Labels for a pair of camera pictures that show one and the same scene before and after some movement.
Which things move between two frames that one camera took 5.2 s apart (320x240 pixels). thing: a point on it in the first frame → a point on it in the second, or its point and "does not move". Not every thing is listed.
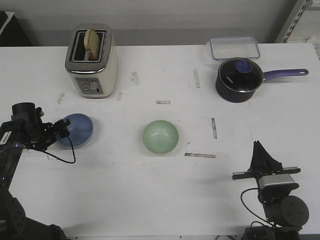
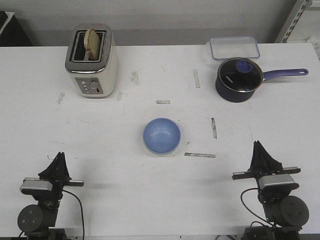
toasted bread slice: x=92 y=45 does not move
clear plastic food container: x=236 y=47 does not move
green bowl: x=160 y=136 → x=164 y=155
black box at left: x=12 y=32 does not move
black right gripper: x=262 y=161 does not move
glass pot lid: x=240 y=75 does not move
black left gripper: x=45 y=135 → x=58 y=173
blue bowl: x=81 y=130 → x=161 y=135
